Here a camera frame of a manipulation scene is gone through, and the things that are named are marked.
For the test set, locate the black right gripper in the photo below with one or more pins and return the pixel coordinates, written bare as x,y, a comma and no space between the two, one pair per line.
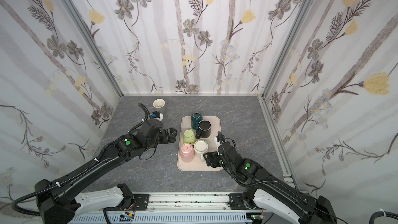
216,158

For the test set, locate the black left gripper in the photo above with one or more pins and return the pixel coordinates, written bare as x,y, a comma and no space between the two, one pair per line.
168,135

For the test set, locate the white cream mug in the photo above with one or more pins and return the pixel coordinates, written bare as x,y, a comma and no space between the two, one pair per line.
200,149

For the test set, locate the grey mug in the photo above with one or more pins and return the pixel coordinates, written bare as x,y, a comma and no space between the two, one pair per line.
160,105

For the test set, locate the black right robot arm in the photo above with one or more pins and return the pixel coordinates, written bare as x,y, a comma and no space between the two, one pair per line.
265,191

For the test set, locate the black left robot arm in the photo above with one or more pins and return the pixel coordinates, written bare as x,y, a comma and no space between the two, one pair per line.
55,201

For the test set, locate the light green mug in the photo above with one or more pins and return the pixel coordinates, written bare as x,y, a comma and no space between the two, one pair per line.
189,137

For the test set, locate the pink mug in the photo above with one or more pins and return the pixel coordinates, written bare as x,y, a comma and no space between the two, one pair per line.
187,153

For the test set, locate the dark green mug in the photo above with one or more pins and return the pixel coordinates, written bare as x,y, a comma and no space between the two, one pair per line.
196,118

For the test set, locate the black mug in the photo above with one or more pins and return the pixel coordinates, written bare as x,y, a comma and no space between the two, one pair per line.
204,130

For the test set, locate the beige rectangular tray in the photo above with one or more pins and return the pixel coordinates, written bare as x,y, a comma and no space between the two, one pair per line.
196,164

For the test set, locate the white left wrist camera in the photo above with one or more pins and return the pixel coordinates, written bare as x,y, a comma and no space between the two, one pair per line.
157,115

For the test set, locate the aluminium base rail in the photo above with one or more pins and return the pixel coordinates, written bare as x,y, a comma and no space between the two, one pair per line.
202,208

